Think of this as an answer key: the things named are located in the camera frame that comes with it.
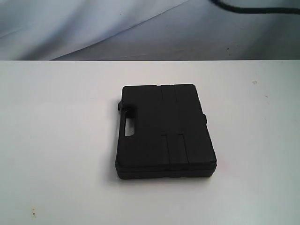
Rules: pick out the black plastic carrying case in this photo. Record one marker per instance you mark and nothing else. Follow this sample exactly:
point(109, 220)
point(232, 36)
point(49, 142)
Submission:
point(163, 133)

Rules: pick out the white backdrop cloth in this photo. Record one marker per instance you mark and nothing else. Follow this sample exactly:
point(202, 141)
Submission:
point(142, 30)

